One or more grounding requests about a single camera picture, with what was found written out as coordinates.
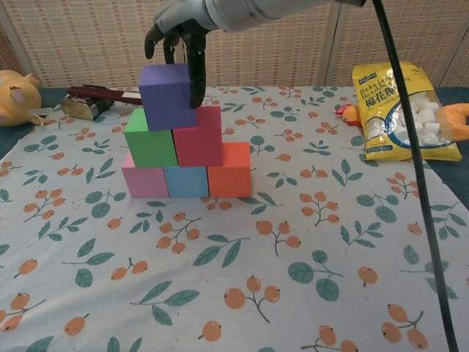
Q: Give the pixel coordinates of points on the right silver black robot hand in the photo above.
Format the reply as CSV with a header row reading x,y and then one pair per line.
x,y
183,18

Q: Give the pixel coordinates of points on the purple foam cube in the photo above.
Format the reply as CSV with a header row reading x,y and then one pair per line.
x,y
166,99

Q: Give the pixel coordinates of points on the red foam cube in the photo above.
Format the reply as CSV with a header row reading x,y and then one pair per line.
x,y
199,143

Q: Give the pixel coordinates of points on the green foam cube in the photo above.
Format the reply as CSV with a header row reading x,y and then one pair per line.
x,y
150,144

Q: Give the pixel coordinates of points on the orange foam cube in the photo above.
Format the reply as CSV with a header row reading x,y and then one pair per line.
x,y
231,172

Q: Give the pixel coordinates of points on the pink foam cube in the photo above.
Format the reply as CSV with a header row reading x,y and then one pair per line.
x,y
144,181

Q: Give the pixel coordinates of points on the woven bamboo folding screen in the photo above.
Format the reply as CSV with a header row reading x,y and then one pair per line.
x,y
91,36

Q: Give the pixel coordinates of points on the small metal tin box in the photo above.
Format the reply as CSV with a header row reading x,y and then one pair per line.
x,y
75,108

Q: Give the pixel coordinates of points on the light blue foam cube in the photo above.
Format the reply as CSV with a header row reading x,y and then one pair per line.
x,y
187,181

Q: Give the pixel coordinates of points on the yellow plush animal toy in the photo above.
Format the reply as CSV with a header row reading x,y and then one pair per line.
x,y
16,97

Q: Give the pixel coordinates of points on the yellow marshmallow bag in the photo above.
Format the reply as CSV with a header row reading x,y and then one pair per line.
x,y
432,106

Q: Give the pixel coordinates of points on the floral printed tablecloth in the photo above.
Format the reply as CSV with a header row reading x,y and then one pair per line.
x,y
110,293

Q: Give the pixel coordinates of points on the yellow rubber chicken toy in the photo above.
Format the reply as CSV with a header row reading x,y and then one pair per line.
x,y
456,121

